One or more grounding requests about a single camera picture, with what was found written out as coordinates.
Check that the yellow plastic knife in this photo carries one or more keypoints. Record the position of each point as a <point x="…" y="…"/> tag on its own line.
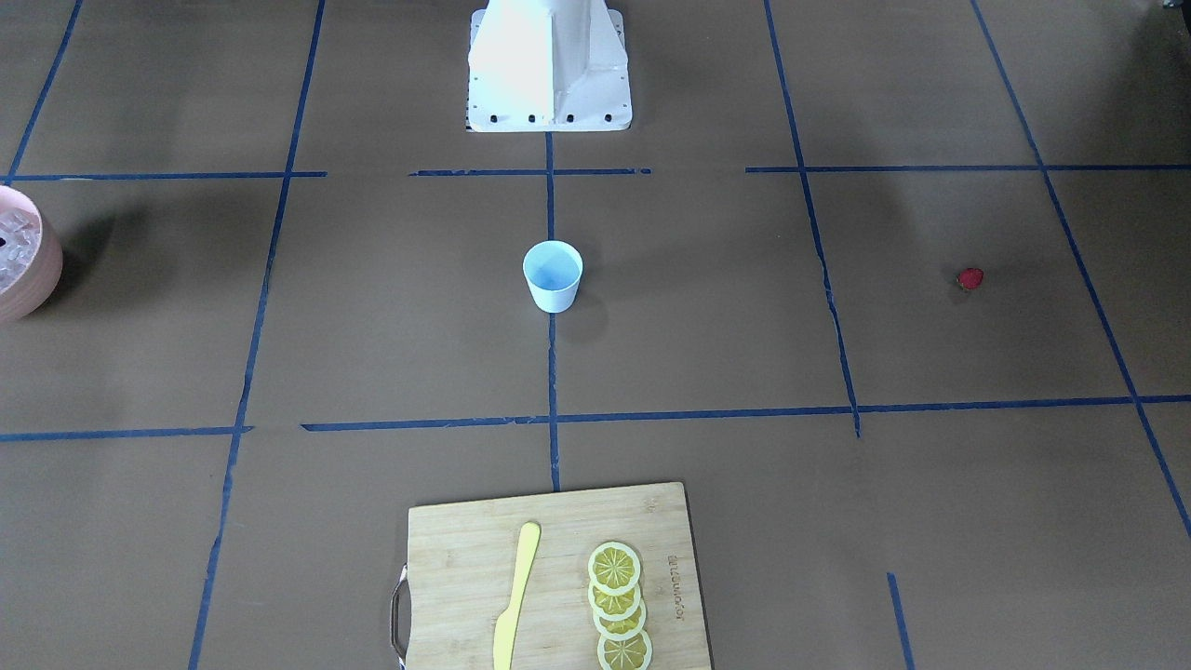
<point x="506" y="625"/>

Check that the pile of clear ice cubes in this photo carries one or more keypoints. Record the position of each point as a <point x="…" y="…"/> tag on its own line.
<point x="21" y="236"/>

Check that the top lemon slice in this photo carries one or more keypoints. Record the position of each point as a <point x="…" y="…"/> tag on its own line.
<point x="614" y="568"/>

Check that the bamboo cutting board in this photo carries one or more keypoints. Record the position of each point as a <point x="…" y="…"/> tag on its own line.
<point x="458" y="575"/>

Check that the red strawberry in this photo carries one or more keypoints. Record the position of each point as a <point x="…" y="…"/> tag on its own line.
<point x="971" y="278"/>

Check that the lemon slice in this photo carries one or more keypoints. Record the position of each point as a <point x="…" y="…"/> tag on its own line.
<point x="614" y="568"/>
<point x="614" y="607"/>
<point x="633" y="652"/>
<point x="620" y="630"/>

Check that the light blue paper cup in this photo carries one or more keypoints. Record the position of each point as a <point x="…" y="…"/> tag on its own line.
<point x="553" y="271"/>

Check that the bottom lemon slice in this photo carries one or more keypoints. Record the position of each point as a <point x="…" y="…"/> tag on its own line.
<point x="633" y="652"/>

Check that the pink bowl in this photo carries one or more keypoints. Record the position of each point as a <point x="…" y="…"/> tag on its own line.
<point x="44" y="273"/>

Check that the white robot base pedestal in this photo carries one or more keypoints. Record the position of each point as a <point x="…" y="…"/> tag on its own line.
<point x="548" y="66"/>

